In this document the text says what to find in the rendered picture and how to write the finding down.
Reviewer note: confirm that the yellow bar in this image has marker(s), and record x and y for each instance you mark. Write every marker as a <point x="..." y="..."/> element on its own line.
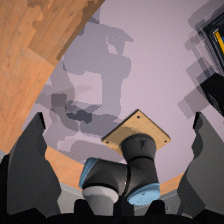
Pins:
<point x="219" y="42"/>

